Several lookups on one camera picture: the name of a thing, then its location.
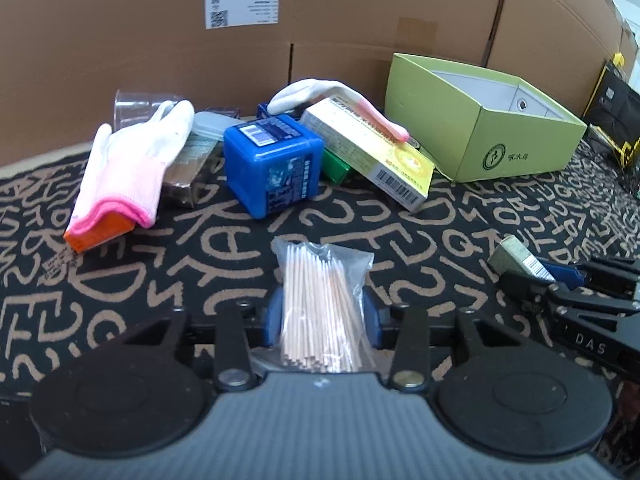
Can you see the yellow white medicine box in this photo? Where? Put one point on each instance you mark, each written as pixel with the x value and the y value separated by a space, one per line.
pixel 370 160

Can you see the black patterned mat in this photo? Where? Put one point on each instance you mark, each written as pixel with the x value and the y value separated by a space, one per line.
pixel 450 220

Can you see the large brown cardboard box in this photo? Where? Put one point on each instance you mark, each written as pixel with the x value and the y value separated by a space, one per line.
pixel 150 35

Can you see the white shipping label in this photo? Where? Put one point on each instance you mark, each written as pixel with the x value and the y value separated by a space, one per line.
pixel 240 10

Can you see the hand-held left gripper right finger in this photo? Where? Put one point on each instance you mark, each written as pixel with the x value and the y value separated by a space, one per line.
pixel 371 320

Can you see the bag of cotton swabs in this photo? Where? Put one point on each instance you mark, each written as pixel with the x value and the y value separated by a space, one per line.
pixel 320 300

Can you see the black yellow box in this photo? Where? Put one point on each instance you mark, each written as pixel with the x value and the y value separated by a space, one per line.
pixel 607 100

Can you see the orange box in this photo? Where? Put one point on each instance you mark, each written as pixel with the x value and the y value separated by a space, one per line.
pixel 95 235

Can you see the green cardboard box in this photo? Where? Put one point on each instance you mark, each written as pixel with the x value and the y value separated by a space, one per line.
pixel 500 145

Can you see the clear plastic cup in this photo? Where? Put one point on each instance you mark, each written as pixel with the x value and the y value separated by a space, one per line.
pixel 135 107

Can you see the small green box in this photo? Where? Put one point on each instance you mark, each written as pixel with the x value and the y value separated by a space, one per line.
pixel 335 167

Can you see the small olive barcode box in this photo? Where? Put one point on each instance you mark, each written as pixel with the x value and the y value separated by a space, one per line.
pixel 515 257

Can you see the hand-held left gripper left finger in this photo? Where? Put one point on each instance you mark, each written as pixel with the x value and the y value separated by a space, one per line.
pixel 275 320

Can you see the white pink work glove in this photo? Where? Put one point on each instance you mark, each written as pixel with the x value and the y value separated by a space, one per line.
pixel 305 92
pixel 130 160

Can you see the round clear lidded container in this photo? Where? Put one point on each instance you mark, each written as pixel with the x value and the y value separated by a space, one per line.
pixel 212 125

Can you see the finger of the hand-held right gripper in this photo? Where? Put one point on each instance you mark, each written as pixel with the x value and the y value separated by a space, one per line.
pixel 525 287
pixel 565 274

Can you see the blue plastic cube box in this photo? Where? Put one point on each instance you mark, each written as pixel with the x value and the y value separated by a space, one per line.
pixel 270 170

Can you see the clear box with dark contents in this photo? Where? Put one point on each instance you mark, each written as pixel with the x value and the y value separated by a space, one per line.
pixel 192 180

